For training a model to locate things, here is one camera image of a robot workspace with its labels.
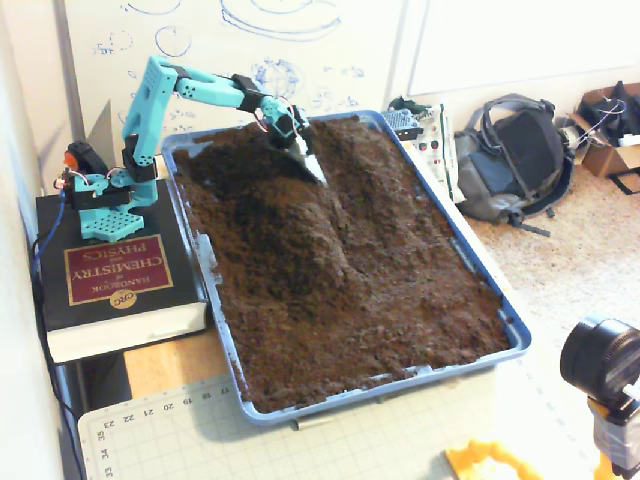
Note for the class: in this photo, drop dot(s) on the silver foil-covered scoop gripper finger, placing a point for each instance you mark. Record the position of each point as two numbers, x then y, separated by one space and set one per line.
307 165

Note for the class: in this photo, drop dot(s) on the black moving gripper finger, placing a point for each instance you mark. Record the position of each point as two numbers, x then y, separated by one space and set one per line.
306 140

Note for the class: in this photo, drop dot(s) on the brown fibrous soil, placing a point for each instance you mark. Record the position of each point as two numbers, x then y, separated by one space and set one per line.
325 260

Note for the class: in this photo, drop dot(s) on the teal five-joint robot arm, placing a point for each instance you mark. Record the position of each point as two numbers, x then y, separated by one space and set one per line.
107 225

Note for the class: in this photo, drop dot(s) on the perforated box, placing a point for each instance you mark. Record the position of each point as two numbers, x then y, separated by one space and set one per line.
400 120

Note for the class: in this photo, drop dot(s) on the whiteboard with blue drawings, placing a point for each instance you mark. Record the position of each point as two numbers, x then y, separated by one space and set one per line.
350 40

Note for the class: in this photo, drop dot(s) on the grey backpack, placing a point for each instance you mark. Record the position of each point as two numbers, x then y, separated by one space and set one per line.
515 150

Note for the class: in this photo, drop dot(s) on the black chemistry physics handbook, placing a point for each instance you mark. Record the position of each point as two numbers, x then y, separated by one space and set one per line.
120 270

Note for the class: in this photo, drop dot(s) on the small metal bar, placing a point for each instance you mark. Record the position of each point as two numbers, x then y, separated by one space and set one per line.
310 424

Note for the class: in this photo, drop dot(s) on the blue plastic tray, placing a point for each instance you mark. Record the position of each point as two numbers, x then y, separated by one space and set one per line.
521 340

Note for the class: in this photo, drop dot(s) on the grey gridded cutting mat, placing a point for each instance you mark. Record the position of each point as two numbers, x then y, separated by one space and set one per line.
250 450

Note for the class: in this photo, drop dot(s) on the brown cardboard box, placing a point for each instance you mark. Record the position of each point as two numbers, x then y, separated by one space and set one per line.
605 160

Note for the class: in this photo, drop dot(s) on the yellow plastic object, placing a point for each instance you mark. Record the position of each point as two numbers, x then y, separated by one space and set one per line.
465 457

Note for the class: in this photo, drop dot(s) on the yellow taped camera stand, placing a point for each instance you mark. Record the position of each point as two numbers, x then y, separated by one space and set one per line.
615 435

